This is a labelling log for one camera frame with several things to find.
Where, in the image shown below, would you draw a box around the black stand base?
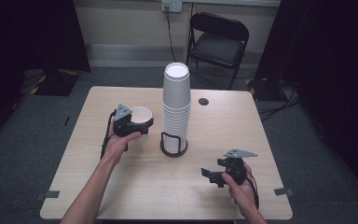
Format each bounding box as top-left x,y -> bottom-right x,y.
30,68 -> 80,97

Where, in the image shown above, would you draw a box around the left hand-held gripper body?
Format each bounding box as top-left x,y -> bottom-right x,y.
113,104 -> 143,138

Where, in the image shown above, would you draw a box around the black wall power cable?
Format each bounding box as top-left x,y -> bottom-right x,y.
164,6 -> 177,63

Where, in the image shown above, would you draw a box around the person's left hand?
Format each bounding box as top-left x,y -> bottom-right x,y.
102,119 -> 143,164

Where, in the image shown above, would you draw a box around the dark curtain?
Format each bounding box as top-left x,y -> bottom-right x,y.
0,0 -> 91,147
254,0 -> 358,200

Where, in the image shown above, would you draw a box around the single white paper cup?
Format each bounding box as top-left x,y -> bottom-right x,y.
130,105 -> 154,139

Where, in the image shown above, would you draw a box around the grey floor tape strip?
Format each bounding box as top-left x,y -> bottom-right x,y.
34,189 -> 61,201
273,187 -> 295,197

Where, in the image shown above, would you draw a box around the white wall socket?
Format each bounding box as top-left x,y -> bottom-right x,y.
160,0 -> 184,14

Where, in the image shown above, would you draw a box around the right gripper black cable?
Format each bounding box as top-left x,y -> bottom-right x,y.
245,169 -> 261,210

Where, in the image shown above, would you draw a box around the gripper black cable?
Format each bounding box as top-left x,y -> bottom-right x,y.
100,109 -> 117,161
245,169 -> 261,210

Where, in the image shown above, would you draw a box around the stack of white paper cups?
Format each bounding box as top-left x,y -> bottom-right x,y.
161,62 -> 192,155

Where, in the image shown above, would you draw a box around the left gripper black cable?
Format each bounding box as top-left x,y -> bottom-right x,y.
100,109 -> 117,161

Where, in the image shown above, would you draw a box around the person's right hand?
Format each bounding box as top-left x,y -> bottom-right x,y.
221,161 -> 259,216

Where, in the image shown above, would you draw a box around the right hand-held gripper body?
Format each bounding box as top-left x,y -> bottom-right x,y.
224,148 -> 258,186

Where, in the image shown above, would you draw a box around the black floor cables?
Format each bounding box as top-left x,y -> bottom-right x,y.
255,78 -> 301,123

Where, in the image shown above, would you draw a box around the black folding chair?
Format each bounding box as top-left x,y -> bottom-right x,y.
186,11 -> 250,91

